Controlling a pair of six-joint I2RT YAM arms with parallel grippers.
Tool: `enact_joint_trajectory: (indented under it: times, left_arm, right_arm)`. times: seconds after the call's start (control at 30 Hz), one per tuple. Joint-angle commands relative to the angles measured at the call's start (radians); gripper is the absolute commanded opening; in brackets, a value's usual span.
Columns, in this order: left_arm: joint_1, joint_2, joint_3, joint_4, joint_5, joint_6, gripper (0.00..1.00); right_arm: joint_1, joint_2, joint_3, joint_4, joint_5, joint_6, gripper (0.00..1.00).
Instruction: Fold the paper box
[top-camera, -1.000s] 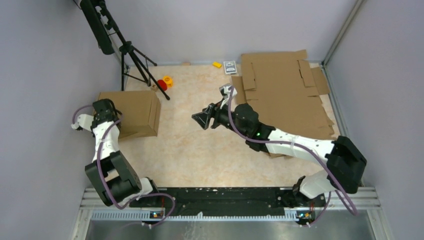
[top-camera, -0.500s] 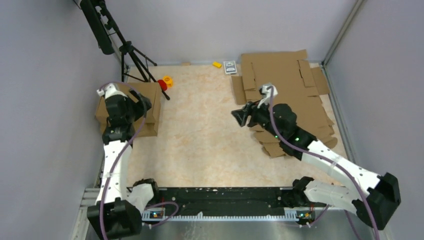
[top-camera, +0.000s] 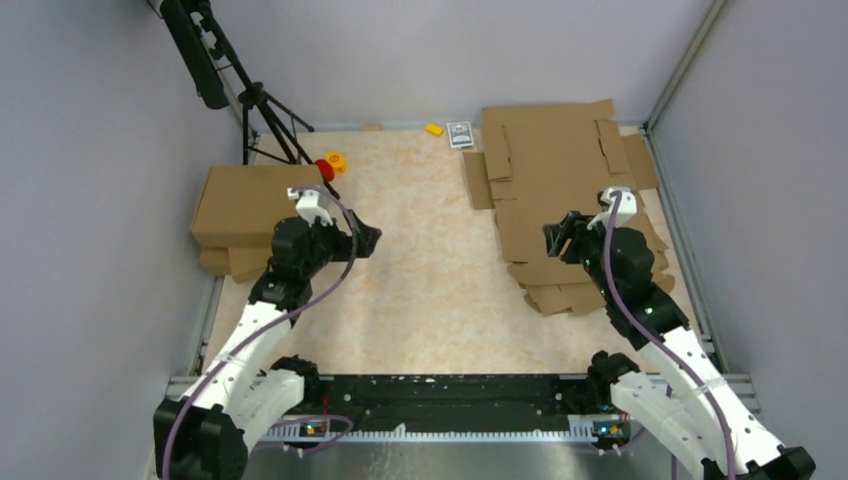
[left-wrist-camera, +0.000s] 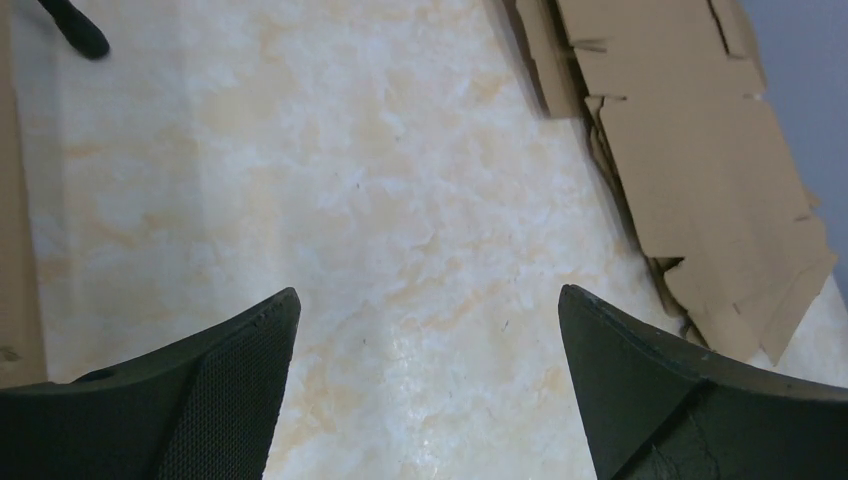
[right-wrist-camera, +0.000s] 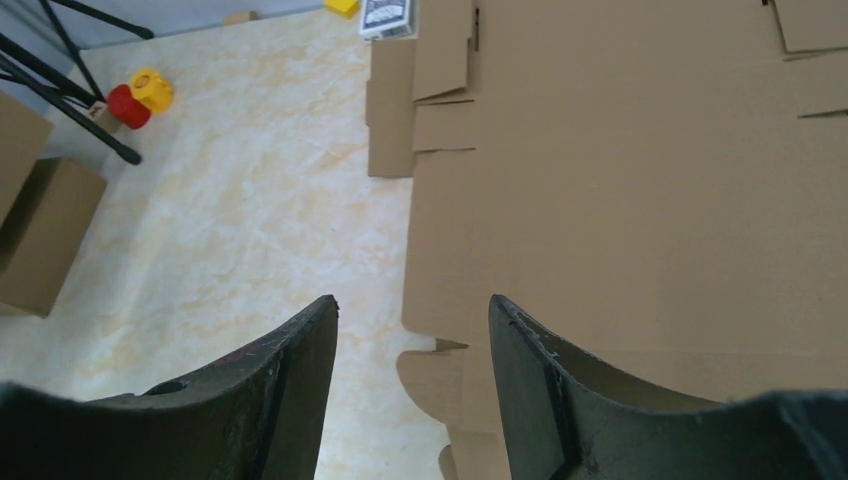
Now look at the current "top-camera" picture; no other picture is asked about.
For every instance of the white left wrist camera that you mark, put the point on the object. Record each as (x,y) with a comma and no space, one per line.
(310,206)

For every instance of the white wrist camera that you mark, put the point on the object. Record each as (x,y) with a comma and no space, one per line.
(618,205)
(310,206)

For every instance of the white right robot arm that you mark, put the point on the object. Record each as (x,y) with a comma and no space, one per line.
(702,421)

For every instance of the yellow rectangular block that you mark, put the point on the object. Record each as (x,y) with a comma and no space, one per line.
(434,129)

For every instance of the stack of flat cardboard blanks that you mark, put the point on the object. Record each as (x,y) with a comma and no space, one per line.
(539,162)

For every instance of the yellow round toy block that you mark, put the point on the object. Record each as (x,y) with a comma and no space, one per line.
(337,162)

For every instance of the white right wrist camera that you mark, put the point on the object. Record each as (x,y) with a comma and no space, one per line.
(618,205)

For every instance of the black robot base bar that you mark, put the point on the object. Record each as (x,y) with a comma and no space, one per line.
(480,405)

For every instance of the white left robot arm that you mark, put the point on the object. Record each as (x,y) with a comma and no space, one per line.
(209,431)

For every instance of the folded cardboard box at left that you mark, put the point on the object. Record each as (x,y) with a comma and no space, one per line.
(243,265)

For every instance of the large cardboard box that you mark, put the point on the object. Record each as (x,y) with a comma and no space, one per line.
(240,205)

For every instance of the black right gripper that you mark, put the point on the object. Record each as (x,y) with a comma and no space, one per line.
(571,226)

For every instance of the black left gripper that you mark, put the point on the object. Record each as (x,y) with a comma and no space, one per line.
(345,243)

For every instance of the small printed card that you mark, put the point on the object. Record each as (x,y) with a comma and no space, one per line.
(460,135)

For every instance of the black camera tripod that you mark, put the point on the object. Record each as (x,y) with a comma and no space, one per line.
(222,81)

